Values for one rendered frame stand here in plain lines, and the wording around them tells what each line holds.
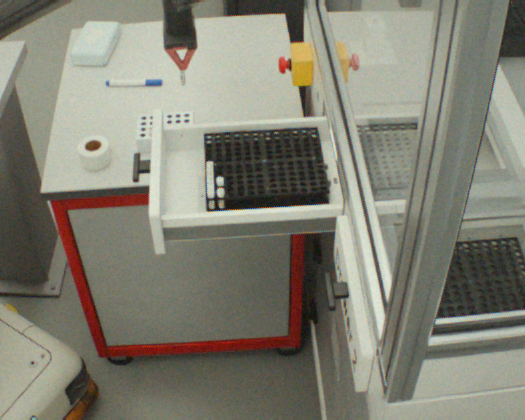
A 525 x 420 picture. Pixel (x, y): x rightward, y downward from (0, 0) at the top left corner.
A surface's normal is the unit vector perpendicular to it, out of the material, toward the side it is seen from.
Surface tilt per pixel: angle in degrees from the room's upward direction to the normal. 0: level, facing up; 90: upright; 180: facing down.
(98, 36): 0
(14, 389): 0
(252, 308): 90
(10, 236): 90
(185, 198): 0
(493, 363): 90
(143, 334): 90
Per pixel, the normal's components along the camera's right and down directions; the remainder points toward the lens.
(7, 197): -0.03, 0.73
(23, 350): -0.01, -0.68
